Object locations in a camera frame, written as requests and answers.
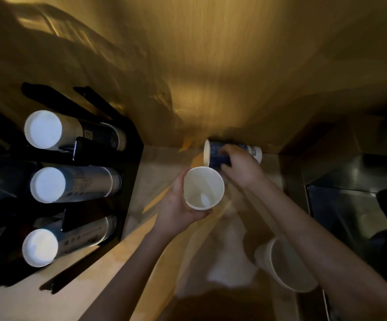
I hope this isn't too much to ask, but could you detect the blue printed paper cup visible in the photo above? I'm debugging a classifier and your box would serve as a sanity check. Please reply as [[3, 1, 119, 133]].
[[203, 139, 263, 170]]

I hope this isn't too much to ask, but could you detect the black cup dispenser rack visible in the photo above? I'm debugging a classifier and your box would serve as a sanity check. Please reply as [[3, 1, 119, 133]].
[[0, 82, 144, 295]]

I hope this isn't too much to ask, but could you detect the person's left hand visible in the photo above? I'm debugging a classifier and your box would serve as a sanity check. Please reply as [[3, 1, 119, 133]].
[[151, 168, 214, 240]]

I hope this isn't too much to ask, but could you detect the white paper cup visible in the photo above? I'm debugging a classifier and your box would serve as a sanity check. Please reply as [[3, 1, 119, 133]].
[[183, 166, 225, 211], [254, 237, 319, 293]]

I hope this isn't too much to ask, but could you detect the person's right forearm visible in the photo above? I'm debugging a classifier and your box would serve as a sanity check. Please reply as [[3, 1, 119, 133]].
[[246, 176, 387, 321]]

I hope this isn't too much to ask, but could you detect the stack of printed paper cups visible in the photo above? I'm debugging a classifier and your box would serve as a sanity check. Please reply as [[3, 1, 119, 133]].
[[22, 215, 118, 268], [24, 110, 127, 152], [30, 166, 123, 204]]

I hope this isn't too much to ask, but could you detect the stainless steel sink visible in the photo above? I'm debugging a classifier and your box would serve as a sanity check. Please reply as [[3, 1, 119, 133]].
[[301, 153, 387, 321]]

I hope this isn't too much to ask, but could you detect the person's right hand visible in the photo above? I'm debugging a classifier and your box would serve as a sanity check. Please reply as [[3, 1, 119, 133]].
[[219, 144, 268, 190]]

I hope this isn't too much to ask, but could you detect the person's left forearm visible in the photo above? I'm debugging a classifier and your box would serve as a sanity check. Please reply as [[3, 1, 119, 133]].
[[79, 229, 168, 321]]

